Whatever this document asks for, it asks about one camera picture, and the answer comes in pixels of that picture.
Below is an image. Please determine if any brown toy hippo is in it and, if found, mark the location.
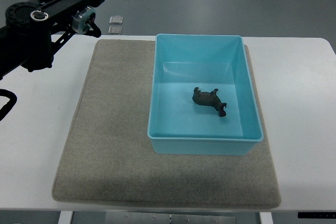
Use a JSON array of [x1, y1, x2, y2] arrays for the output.
[[192, 87, 227, 117]]

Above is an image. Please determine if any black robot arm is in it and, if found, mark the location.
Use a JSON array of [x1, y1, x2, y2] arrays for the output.
[[1, 0, 105, 77]]

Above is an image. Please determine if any light blue plastic box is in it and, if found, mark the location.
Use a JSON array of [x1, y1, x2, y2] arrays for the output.
[[148, 34, 264, 155]]

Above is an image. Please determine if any upper silver floor plate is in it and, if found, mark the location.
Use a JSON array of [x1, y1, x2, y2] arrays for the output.
[[109, 16, 123, 25]]

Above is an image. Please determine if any silver floor plate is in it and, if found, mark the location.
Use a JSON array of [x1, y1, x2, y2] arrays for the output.
[[109, 16, 123, 25], [108, 26, 122, 35]]

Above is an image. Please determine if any lower silver floor plate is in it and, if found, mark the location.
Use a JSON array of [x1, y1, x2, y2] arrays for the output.
[[108, 26, 122, 35]]

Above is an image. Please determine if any beige felt mat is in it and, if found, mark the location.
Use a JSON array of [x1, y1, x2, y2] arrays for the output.
[[51, 40, 281, 209]]

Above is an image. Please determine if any black table control panel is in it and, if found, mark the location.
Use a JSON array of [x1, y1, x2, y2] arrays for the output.
[[297, 211, 336, 219]]

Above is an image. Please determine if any metal table frame plate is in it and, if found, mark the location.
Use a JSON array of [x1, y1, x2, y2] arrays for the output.
[[104, 212, 237, 224]]

